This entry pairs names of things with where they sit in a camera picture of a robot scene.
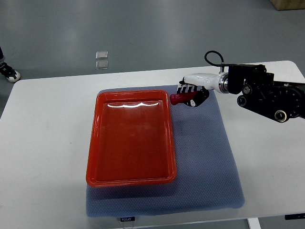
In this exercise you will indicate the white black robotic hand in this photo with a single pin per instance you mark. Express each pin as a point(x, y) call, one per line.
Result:
point(201, 83)

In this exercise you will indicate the red pepper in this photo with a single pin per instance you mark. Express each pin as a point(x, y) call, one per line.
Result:
point(182, 97)

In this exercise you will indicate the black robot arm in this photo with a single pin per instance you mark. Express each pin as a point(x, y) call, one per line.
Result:
point(261, 94)

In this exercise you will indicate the red plastic tray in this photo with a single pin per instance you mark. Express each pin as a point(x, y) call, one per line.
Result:
point(131, 140)

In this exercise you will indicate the blue-grey padded mat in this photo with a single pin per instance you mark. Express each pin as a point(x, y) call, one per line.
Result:
point(207, 177)

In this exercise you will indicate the upper silver floor plate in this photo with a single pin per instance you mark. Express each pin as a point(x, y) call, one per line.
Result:
point(101, 55)

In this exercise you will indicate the cardboard box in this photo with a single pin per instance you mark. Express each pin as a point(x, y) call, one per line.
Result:
point(288, 4)

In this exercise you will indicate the white table leg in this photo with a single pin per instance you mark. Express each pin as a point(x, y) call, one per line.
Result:
point(253, 223)

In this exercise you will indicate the black mat label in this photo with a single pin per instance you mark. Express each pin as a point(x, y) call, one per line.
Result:
point(127, 219)

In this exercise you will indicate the black table label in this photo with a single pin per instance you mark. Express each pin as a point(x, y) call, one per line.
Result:
point(295, 216)

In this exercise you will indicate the black white sneaker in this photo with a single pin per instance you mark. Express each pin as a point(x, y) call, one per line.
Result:
point(11, 74)

